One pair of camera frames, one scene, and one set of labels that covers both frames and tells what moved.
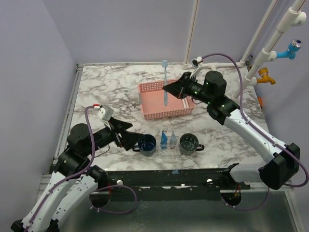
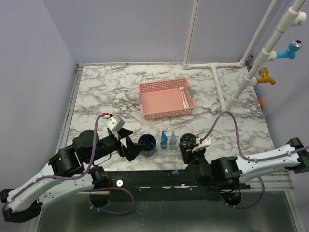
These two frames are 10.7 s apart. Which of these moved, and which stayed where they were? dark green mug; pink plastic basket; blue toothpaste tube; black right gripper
Moved: black right gripper
Stayed: pink plastic basket; blue toothpaste tube; dark green mug
